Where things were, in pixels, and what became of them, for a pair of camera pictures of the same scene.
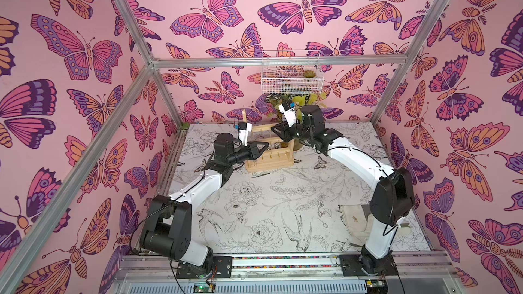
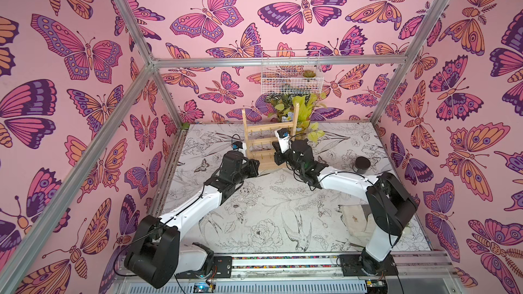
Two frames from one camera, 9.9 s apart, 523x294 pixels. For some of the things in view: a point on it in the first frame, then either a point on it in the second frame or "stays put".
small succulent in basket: x=309 y=73 stays put
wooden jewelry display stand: x=280 y=154 stays put
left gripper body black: x=250 y=152 -> x=248 y=171
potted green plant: x=298 y=101 stays put
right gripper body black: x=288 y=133 -> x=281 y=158
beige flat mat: x=359 y=220 stays put
